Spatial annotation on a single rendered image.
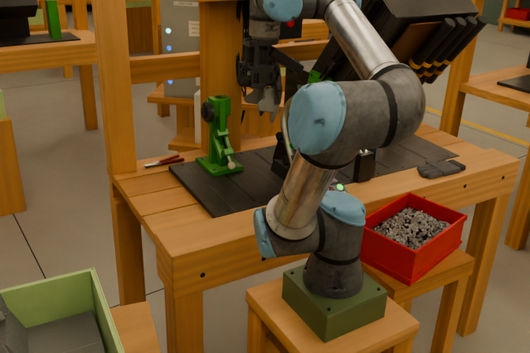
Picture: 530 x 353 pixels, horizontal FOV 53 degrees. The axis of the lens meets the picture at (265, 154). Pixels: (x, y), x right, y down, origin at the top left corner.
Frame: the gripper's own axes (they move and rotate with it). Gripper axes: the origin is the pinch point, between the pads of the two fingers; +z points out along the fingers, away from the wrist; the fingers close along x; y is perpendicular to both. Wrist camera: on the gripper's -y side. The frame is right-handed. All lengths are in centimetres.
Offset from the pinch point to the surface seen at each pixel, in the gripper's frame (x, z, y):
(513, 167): -5, 42, -120
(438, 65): -9, -4, -71
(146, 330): 7, 50, 38
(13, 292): -1, 34, 65
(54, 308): -1, 41, 58
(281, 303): 20.1, 44.2, 6.1
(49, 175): -264, 129, 26
